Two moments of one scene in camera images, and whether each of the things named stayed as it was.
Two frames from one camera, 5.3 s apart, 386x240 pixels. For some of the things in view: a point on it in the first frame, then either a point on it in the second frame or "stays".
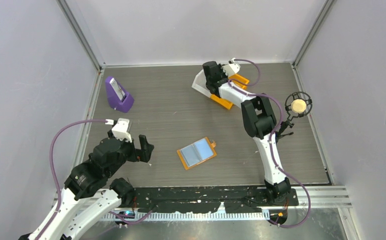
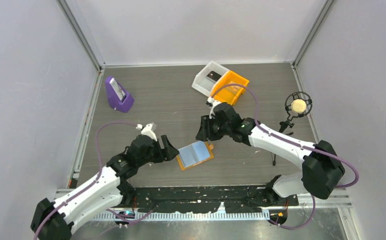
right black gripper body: (223, 74) to (218, 130)
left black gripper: (144, 154) to (170, 151)
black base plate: (207, 199) stays
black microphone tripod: (283, 125) stays
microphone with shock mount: (298, 104) stays
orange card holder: (196, 152) stays
